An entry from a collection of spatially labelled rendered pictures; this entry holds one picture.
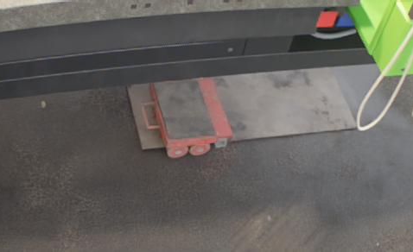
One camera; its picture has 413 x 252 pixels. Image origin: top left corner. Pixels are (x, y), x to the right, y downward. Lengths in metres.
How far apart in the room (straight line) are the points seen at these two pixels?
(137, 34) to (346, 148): 1.93
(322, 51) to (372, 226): 0.93
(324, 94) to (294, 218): 0.71
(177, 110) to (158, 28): 1.50
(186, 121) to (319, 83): 0.79
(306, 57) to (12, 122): 1.25
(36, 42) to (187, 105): 1.61
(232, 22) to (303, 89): 1.89
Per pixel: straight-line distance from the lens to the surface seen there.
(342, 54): 2.50
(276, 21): 1.53
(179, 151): 2.91
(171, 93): 2.98
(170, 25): 1.45
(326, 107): 3.34
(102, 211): 2.78
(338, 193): 3.08
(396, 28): 1.61
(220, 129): 2.92
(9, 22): 1.35
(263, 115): 3.19
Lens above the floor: 2.39
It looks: 51 degrees down
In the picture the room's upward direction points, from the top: 19 degrees clockwise
